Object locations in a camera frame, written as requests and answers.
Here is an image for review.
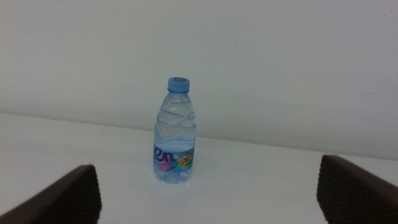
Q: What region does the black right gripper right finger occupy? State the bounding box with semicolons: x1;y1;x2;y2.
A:
316;154;398;224

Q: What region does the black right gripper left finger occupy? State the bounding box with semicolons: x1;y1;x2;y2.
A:
0;164;103;224

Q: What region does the blue-capped water bottle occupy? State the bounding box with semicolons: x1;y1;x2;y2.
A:
152;77;197;184

